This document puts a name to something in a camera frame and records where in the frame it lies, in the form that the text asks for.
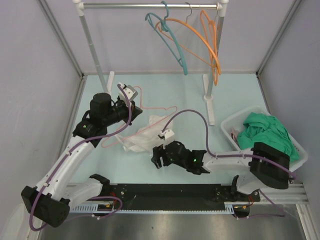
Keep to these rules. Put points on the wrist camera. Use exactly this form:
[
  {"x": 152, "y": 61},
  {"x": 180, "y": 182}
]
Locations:
[
  {"x": 166, "y": 137},
  {"x": 128, "y": 91}
]

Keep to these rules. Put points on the white metal clothes rack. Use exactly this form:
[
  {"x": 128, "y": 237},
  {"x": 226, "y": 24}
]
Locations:
[{"x": 216, "y": 11}]

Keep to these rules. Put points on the white tank top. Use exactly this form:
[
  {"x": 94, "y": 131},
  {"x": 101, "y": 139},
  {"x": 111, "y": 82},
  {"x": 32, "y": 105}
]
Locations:
[{"x": 146, "y": 138}]

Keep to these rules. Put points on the small orange plastic hanger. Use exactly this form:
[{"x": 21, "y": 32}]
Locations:
[{"x": 210, "y": 32}]

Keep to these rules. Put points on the large orange plastic hanger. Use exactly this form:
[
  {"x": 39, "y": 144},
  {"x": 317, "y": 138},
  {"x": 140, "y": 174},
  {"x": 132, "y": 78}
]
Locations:
[{"x": 162, "y": 29}]

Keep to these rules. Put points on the white plastic basket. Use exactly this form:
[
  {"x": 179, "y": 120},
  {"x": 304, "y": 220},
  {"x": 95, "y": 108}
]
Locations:
[{"x": 236, "y": 120}]

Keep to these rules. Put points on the pink wire hanger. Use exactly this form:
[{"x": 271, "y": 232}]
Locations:
[{"x": 142, "y": 120}]

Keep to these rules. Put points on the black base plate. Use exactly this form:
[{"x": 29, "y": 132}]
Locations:
[{"x": 174, "y": 197}]

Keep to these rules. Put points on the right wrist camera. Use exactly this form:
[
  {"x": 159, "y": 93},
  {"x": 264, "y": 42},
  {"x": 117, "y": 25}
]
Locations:
[{"x": 166, "y": 137}]

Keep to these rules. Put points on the pink cloth in basket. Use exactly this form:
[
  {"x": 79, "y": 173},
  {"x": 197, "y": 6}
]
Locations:
[{"x": 234, "y": 133}]

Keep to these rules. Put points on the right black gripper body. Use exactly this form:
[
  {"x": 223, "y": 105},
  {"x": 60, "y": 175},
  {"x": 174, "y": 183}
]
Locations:
[{"x": 167, "y": 161}]

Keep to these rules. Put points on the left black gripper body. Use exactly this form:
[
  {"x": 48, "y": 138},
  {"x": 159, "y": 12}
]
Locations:
[{"x": 121, "y": 111}]

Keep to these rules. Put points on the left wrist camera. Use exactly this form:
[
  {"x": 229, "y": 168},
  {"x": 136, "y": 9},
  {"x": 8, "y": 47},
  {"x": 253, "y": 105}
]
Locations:
[{"x": 128, "y": 91}]

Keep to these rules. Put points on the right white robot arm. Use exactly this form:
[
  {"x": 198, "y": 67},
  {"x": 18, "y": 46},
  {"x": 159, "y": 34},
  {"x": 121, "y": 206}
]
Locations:
[{"x": 262, "y": 165}]

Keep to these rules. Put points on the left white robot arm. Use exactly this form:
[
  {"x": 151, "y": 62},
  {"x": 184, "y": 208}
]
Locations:
[{"x": 49, "y": 200}]

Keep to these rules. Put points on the green cloth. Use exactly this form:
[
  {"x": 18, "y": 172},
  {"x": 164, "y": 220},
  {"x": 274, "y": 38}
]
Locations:
[{"x": 267, "y": 129}]

